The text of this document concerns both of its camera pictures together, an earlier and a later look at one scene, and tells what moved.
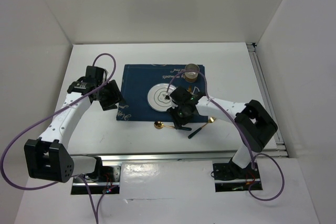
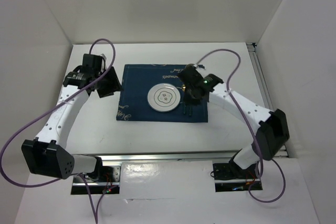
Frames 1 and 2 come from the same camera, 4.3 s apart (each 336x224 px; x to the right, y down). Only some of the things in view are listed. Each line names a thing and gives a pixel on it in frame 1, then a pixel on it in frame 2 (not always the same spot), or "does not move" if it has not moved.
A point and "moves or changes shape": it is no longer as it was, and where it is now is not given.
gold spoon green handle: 160,125 moves or changes shape
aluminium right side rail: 277,147 does not move
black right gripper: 177,121 -> 187,100
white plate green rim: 158,97 does not move
